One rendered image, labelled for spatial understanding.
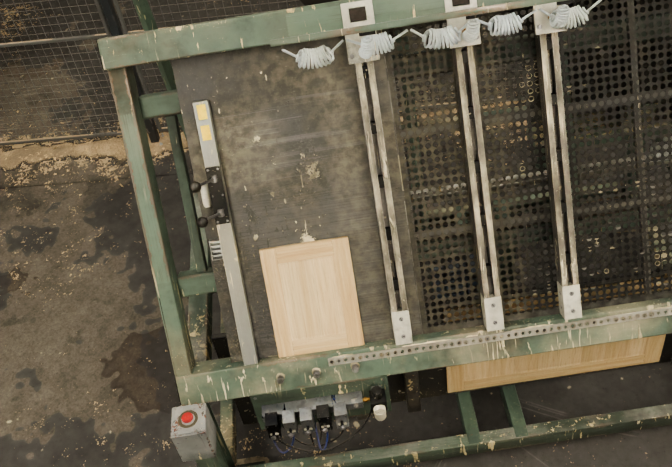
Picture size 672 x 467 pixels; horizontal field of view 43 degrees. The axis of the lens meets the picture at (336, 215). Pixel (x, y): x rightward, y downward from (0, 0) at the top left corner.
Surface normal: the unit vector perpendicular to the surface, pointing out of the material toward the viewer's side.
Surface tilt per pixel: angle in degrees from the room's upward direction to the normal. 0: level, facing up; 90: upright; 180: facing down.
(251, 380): 60
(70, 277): 0
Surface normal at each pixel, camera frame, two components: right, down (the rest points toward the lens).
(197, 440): 0.09, 0.70
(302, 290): 0.02, 0.25
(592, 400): -0.12, -0.69
